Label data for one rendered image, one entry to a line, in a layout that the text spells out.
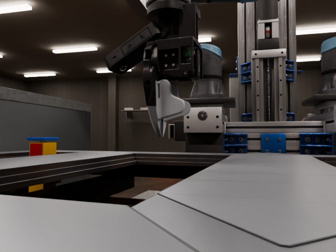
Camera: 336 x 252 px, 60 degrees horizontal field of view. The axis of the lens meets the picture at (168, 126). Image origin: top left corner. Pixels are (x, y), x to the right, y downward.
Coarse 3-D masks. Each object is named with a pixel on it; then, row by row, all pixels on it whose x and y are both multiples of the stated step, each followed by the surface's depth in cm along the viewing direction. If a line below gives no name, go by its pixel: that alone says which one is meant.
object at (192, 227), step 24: (24, 168) 44; (48, 168) 49; (72, 168) 54; (96, 168) 60; (168, 216) 17; (192, 216) 17; (192, 240) 13; (216, 240) 13; (240, 240) 13; (264, 240) 13
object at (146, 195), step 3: (144, 192) 109; (147, 192) 109; (150, 192) 109; (153, 192) 109; (156, 192) 109; (138, 195) 104; (141, 195) 104; (144, 195) 104; (147, 195) 104; (150, 195) 104; (141, 198) 98; (144, 198) 98
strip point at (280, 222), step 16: (160, 192) 23; (192, 208) 18; (208, 208) 18; (224, 208) 18; (240, 208) 18; (256, 208) 18; (272, 208) 18; (288, 208) 18; (304, 208) 18; (320, 208) 18; (240, 224) 15; (256, 224) 15; (272, 224) 15; (288, 224) 15; (304, 224) 15; (320, 224) 15; (272, 240) 12; (288, 240) 12; (304, 240) 12; (320, 240) 13
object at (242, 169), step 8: (208, 168) 41; (216, 168) 41; (224, 168) 41; (232, 168) 41; (240, 168) 41; (248, 168) 41; (256, 168) 41; (264, 168) 41; (272, 168) 41; (280, 168) 41; (288, 168) 41; (296, 168) 41; (304, 168) 41; (312, 168) 41; (320, 168) 41
